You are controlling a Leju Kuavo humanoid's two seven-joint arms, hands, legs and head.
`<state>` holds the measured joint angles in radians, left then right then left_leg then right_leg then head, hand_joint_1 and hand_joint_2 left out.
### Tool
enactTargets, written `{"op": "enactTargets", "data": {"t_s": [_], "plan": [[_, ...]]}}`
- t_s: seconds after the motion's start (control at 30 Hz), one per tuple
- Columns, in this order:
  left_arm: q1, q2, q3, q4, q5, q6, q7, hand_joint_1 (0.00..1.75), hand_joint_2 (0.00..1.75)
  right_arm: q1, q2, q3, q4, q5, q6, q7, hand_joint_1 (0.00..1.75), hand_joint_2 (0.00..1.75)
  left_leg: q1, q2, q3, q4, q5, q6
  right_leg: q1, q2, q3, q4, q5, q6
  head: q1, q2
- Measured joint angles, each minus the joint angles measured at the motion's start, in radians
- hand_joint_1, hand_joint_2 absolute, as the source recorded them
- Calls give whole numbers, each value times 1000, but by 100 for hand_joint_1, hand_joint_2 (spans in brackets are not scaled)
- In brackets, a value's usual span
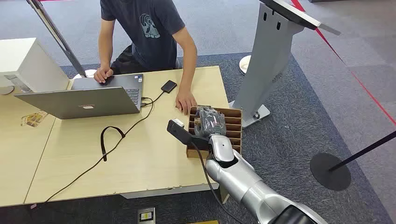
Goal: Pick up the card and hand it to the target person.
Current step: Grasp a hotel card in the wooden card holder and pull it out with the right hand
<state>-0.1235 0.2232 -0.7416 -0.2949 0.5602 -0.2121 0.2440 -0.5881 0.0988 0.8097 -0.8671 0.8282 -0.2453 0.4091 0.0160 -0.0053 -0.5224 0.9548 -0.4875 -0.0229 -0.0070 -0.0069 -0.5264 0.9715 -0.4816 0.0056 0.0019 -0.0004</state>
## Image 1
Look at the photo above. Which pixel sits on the person's right hand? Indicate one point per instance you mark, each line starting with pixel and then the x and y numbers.
pixel 102 74

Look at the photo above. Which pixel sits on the person's left hand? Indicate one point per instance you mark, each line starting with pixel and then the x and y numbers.
pixel 185 101

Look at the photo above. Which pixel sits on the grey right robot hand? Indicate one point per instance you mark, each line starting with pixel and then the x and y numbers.
pixel 210 122

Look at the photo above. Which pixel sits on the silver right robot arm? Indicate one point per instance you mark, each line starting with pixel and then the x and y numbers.
pixel 244 179

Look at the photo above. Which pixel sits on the brown cardboard slotted card box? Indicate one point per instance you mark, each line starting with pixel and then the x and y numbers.
pixel 233 123

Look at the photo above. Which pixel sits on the person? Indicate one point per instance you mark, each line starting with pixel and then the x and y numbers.
pixel 148 34

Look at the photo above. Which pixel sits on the yellow printed card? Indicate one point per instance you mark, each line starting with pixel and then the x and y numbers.
pixel 33 118

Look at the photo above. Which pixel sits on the black external drive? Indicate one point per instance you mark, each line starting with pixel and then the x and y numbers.
pixel 169 86

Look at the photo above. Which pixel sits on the grey laptop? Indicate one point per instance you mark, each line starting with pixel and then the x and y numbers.
pixel 92 100

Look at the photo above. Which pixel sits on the grey slanted pole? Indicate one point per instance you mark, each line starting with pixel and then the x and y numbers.
pixel 57 37

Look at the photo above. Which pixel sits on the white round floor base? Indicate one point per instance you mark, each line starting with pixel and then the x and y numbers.
pixel 245 64

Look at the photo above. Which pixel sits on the white box device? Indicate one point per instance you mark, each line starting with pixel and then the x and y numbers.
pixel 28 65

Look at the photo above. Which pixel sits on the grey kiosk stand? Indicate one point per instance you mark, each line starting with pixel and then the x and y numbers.
pixel 269 58

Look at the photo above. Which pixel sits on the floor power socket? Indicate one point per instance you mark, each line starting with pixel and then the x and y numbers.
pixel 146 215

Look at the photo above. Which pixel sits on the black stanchion base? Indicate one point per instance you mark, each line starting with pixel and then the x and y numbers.
pixel 330 171

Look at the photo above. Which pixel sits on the black stanchion pole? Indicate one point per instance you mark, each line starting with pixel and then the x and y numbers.
pixel 365 150

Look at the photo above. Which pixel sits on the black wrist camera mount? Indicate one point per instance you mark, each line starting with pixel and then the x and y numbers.
pixel 182 131

